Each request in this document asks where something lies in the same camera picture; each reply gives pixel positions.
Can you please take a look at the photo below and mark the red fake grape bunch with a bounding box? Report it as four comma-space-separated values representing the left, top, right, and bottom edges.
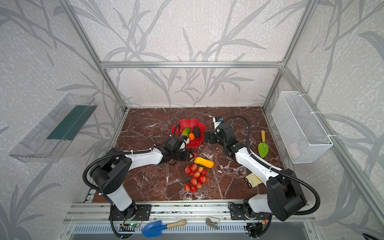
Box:
183, 164, 210, 193

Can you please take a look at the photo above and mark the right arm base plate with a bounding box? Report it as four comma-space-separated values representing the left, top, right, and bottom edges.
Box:
228, 202, 268, 221

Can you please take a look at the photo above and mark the blue garden trowel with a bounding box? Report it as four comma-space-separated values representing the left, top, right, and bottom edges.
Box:
142, 220, 187, 238

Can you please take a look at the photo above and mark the green yellow fake mango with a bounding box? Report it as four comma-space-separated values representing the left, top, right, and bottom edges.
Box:
182, 128, 191, 137

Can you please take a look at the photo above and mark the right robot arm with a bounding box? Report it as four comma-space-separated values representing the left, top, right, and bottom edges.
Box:
205, 116, 321, 222

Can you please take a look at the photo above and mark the yellow orange fake fruit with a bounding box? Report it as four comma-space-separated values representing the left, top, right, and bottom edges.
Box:
194, 157, 214, 169

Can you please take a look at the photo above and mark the red flower-shaped fruit bowl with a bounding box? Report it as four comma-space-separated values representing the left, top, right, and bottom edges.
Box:
171, 119, 207, 149

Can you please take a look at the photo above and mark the aluminium front rail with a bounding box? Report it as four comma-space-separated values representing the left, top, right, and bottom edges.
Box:
64, 200, 316, 225

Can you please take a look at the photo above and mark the white wire basket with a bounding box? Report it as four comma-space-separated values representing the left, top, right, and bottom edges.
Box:
272, 91, 334, 164

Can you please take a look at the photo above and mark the yellow white cloth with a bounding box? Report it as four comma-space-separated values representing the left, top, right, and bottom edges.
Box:
245, 173, 263, 188

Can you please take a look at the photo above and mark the dark fake avocado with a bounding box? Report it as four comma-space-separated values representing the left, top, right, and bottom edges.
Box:
192, 126, 201, 139

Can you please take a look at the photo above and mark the small grey metal clip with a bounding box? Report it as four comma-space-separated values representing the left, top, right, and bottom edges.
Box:
206, 217, 220, 230

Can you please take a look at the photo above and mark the clear plastic wall tray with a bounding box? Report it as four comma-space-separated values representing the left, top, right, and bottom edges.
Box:
9, 94, 98, 163

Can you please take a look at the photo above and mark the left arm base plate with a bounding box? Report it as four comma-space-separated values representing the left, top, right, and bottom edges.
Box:
109, 204, 152, 221

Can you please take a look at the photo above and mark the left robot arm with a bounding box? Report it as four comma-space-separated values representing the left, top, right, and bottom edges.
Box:
82, 136, 196, 212

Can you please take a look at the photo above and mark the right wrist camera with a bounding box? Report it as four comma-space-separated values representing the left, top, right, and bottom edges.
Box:
213, 116, 223, 130

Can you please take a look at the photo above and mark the green garden trowel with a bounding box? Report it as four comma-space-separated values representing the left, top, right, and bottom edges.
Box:
258, 130, 269, 159

